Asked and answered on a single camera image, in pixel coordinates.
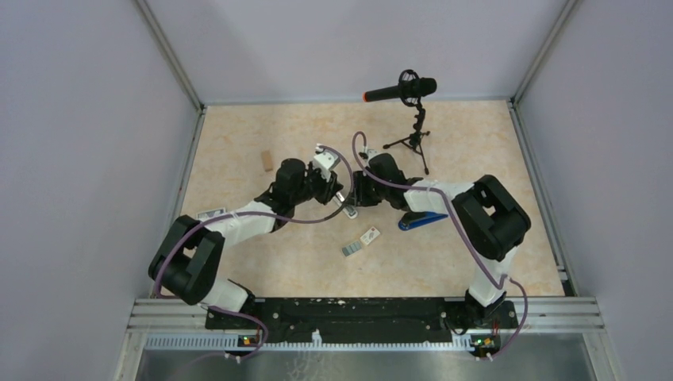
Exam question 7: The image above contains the small brown staple box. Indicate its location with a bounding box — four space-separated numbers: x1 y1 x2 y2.
260 150 274 172

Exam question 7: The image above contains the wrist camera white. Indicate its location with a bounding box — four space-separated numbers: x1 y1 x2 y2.
359 147 382 166
311 144 341 181

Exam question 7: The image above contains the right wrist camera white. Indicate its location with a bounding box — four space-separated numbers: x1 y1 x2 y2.
359 147 382 166

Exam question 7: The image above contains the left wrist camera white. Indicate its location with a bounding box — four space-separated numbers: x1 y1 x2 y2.
311 144 341 181

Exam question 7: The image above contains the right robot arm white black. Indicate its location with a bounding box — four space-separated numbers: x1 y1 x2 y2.
352 148 532 327

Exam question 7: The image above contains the grey staple strip block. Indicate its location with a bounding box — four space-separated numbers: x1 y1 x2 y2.
341 241 363 257

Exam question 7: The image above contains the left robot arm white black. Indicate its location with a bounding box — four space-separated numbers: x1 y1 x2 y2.
148 152 343 328

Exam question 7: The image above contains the black microphone orange tip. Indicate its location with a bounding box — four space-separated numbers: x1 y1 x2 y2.
363 78 437 102

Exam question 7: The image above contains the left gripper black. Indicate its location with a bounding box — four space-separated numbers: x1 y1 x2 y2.
291 160 343 206

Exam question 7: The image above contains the small white staple box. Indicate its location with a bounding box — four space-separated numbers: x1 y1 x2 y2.
360 226 381 246

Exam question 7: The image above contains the blue stapler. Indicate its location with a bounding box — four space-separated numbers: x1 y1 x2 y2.
398 211 448 231

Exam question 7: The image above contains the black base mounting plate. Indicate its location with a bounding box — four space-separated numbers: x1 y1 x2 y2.
205 297 519 344

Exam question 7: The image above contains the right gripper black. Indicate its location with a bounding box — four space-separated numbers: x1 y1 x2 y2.
346 170 390 206

